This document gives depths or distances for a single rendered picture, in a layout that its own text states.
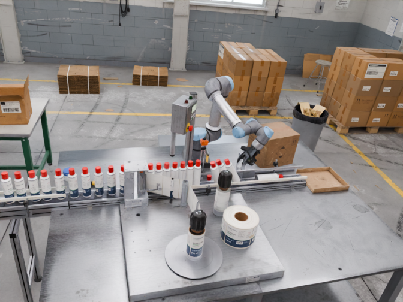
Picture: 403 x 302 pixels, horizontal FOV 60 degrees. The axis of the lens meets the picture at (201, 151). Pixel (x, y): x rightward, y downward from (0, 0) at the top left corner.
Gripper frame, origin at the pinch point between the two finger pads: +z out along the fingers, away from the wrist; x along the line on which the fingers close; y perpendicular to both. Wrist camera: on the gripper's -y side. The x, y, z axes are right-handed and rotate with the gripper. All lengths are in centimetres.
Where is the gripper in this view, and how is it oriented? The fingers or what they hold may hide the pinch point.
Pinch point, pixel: (237, 168)
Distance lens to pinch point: 242.7
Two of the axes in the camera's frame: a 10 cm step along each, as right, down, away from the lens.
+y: 2.6, 5.1, -8.2
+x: 7.8, 3.9, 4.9
